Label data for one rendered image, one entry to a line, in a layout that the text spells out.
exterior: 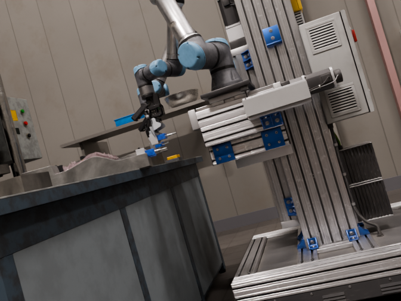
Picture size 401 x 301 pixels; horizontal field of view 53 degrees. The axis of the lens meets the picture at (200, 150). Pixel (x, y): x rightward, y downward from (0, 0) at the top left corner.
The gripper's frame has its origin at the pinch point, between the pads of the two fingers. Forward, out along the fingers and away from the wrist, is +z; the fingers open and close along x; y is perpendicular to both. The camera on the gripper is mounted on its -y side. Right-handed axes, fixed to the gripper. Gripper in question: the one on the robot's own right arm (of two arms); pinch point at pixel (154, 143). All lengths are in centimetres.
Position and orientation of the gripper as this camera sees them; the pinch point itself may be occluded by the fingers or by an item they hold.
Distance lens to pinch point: 251.8
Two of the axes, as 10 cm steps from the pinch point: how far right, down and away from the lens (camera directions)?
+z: 2.8, 9.6, -0.3
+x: 5.2, -1.2, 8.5
